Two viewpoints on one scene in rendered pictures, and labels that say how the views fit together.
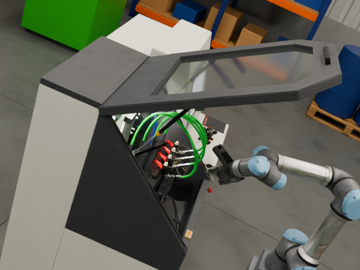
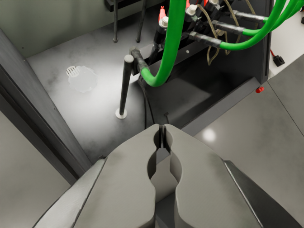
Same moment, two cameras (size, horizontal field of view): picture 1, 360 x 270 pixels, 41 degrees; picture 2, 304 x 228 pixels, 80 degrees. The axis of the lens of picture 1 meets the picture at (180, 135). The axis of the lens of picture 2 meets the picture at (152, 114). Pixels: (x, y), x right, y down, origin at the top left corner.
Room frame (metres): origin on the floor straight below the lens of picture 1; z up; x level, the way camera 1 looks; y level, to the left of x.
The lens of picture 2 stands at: (1.81, -0.18, 1.46)
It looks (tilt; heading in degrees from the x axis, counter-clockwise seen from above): 70 degrees down; 18
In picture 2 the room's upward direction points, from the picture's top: 36 degrees clockwise
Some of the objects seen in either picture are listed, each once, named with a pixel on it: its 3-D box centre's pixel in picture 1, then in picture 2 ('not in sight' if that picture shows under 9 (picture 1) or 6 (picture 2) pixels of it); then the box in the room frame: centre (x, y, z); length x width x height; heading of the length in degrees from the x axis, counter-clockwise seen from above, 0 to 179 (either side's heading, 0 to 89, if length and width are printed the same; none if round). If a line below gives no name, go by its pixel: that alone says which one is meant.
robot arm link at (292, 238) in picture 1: (293, 244); not in sight; (1.94, -0.72, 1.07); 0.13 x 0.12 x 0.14; 18
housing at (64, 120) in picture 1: (91, 155); not in sight; (2.45, 0.45, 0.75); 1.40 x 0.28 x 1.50; 177
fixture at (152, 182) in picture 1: (158, 185); (174, 57); (2.20, 0.00, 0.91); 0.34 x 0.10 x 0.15; 177
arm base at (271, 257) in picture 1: (282, 259); not in sight; (1.95, -0.72, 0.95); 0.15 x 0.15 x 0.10
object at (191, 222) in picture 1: (191, 220); (185, 131); (2.07, -0.23, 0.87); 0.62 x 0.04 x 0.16; 177
